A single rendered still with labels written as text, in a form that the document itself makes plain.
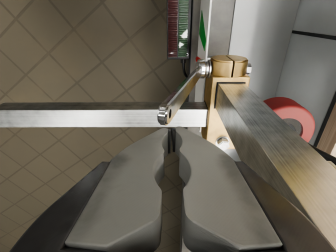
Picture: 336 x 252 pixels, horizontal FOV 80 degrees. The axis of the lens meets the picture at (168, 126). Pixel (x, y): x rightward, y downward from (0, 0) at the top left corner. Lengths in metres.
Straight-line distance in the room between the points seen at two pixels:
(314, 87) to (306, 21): 0.14
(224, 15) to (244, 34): 0.11
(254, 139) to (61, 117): 0.27
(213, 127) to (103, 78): 0.99
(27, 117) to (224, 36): 0.37
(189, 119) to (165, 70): 0.87
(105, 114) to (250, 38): 0.38
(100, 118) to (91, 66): 0.93
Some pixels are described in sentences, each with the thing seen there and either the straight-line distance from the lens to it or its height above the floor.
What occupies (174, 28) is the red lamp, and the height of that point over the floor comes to 0.70.
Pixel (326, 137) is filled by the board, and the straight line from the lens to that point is 0.37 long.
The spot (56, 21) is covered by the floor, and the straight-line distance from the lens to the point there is 1.27.
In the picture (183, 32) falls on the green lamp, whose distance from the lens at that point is 0.43.
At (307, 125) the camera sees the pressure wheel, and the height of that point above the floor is 0.91.
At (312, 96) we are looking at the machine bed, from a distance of 0.49.
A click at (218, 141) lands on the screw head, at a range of 0.32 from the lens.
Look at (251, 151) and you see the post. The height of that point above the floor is 1.00.
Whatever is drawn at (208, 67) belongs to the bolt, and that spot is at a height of 0.85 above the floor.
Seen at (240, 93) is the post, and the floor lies 0.91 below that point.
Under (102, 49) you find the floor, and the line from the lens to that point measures 1.20.
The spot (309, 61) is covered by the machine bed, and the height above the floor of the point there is 0.71.
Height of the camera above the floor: 1.13
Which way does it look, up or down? 61 degrees down
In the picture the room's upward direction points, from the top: 179 degrees counter-clockwise
